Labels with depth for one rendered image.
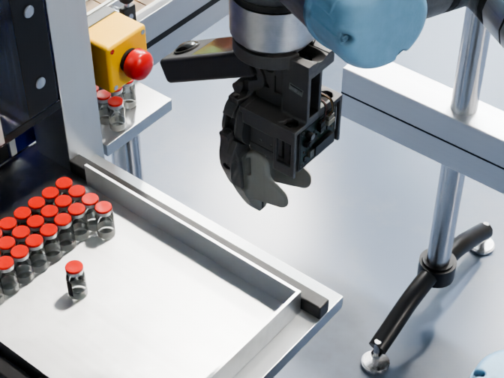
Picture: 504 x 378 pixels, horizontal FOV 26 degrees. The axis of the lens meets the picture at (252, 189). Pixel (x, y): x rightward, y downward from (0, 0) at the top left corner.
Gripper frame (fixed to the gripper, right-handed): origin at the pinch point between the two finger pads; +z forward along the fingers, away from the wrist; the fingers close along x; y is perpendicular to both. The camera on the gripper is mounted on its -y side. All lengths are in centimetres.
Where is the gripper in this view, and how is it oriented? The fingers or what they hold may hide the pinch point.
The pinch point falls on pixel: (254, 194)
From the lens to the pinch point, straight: 107.0
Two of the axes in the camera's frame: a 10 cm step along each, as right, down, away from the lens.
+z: 0.0, 7.3, 6.8
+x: 6.3, -5.3, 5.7
